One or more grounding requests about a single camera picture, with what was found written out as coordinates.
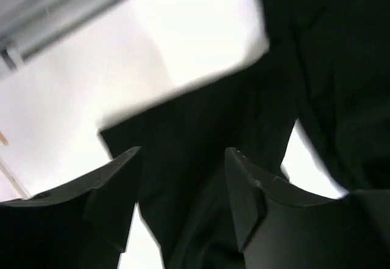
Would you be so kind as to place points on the left aluminium table rail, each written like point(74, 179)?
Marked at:
point(30, 26)

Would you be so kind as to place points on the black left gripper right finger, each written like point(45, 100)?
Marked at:
point(279, 225)

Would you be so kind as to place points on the black trousers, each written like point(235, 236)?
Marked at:
point(327, 68)

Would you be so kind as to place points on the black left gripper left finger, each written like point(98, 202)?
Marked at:
point(82, 224)

